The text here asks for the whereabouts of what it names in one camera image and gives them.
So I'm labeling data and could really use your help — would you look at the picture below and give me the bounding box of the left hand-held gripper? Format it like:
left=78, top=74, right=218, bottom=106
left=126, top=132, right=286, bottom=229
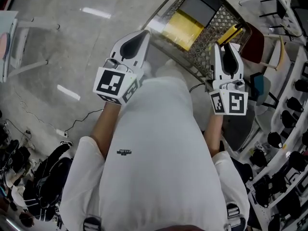
left=92, top=30, right=152, bottom=106

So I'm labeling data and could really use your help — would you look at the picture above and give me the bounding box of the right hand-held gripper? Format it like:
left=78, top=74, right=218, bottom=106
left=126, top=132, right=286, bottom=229
left=208, top=42, right=249, bottom=116

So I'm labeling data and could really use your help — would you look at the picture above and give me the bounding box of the yellow utility knife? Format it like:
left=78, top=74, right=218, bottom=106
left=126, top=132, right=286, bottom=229
left=217, top=24, right=244, bottom=46

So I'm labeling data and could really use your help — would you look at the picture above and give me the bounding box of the metal mesh box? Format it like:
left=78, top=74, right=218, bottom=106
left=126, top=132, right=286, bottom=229
left=141, top=0, right=252, bottom=83

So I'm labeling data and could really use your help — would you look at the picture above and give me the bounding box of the person's right forearm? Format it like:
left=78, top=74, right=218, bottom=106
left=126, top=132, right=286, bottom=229
left=205, top=114, right=226, bottom=157

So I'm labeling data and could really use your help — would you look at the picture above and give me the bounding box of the person's left forearm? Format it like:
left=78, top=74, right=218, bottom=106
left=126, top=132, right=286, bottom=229
left=90, top=102, right=126, bottom=159

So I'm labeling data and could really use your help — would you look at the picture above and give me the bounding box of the brown stool with wooden legs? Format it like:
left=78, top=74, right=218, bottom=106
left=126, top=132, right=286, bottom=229
left=240, top=22, right=286, bottom=71

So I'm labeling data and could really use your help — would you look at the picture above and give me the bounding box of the teal chair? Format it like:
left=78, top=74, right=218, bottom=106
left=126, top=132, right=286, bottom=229
left=249, top=72, right=280, bottom=107

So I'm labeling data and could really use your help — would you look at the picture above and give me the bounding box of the yellow translucent tray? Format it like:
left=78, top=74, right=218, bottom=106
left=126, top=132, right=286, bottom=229
left=160, top=9, right=205, bottom=51

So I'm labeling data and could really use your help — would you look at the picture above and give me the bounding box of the grey flat case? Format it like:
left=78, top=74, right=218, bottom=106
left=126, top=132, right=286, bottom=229
left=179, top=0, right=217, bottom=28

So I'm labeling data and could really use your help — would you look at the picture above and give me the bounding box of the white shelf rack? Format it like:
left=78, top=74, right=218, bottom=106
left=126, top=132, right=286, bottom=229
left=244, top=41, right=308, bottom=231

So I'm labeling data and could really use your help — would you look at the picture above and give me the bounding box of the row of black devices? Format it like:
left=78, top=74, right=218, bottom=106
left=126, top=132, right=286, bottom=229
left=250, top=61, right=308, bottom=231

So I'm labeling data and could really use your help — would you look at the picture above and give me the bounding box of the white table with metal legs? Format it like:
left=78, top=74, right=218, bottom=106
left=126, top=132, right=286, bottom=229
left=0, top=10, right=61, bottom=84

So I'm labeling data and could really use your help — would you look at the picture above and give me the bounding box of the person's white shirt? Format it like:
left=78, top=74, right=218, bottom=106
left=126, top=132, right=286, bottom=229
left=58, top=76, right=251, bottom=231

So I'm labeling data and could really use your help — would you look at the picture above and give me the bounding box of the black bag with white stripes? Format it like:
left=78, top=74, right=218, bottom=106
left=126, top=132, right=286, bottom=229
left=23, top=142, right=74, bottom=223

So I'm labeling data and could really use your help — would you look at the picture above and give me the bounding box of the black harness buckle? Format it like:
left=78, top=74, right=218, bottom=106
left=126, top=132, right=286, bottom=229
left=82, top=216, right=102, bottom=231
left=225, top=203, right=246, bottom=229

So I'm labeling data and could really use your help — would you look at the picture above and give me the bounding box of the thin black cable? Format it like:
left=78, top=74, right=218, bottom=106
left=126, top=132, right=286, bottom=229
left=188, top=82, right=208, bottom=93

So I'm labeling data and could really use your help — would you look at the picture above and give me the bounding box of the black power cable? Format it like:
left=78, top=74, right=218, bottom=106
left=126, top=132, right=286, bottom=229
left=64, top=108, right=104, bottom=132

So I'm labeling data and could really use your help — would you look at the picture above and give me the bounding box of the pile of black cables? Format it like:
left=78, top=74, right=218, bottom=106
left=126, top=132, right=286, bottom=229
left=0, top=109, right=32, bottom=178

